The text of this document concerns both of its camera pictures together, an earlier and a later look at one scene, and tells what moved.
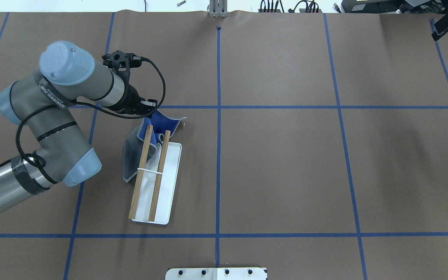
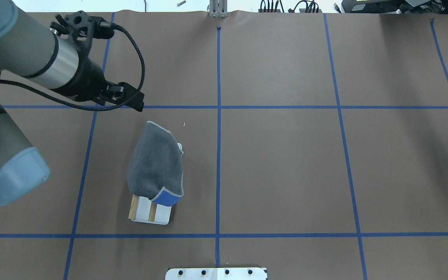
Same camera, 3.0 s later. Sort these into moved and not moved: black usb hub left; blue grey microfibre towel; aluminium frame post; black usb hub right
Moved: blue grey microfibre towel
Not moved: black usb hub right; black usb hub left; aluminium frame post
